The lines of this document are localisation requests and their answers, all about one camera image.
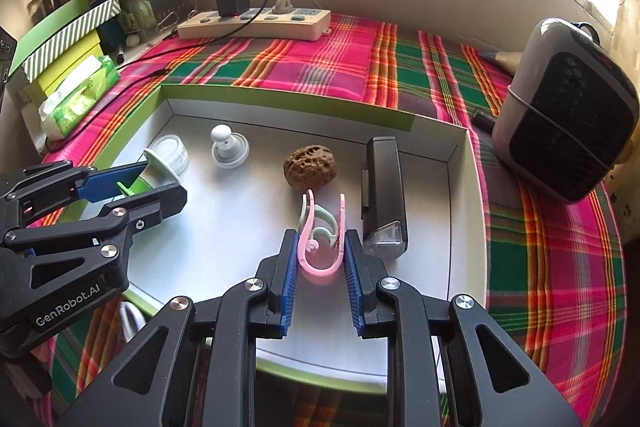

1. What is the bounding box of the white knob stopper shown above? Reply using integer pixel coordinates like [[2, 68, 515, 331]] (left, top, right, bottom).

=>
[[210, 124, 250, 168]]

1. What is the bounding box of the black cable on blanket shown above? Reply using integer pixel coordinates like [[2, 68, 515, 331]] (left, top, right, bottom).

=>
[[45, 29, 231, 150]]

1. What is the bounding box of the green striped gift box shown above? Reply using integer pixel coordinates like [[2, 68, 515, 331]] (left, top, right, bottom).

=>
[[10, 0, 122, 82]]

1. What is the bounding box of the white plug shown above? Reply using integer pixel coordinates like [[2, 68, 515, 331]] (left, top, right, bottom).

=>
[[272, 0, 321, 14]]

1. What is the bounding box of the green tissue pack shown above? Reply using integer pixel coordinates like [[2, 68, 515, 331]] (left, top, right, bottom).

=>
[[39, 56, 121, 138]]

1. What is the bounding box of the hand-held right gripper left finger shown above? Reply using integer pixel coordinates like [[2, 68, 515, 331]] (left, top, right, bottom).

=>
[[57, 229, 301, 427]]

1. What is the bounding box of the small green packet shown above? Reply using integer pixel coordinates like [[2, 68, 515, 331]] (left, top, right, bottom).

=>
[[120, 0, 153, 32]]

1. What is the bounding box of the white round jar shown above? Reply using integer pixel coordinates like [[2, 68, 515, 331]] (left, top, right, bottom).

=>
[[159, 134, 191, 175]]

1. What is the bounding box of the white power strip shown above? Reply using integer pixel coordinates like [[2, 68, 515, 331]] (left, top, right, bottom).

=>
[[177, 4, 332, 42]]

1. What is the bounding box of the brown walnut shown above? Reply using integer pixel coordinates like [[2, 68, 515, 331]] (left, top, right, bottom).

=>
[[284, 146, 337, 194]]

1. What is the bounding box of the green and white cardboard box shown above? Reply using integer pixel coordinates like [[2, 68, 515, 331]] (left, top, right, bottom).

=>
[[42, 83, 488, 395]]

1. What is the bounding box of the black bike light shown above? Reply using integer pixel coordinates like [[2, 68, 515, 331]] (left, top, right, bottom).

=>
[[361, 136, 409, 261]]

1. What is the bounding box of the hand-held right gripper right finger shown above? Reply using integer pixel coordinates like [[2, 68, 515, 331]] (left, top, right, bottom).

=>
[[342, 229, 583, 427]]

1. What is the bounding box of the grey portable heater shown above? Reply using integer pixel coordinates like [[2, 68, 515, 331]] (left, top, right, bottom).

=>
[[492, 18, 640, 206]]

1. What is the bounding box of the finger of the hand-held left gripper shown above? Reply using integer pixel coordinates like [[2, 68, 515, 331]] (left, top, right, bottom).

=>
[[0, 160, 148, 233], [0, 183, 188, 258]]

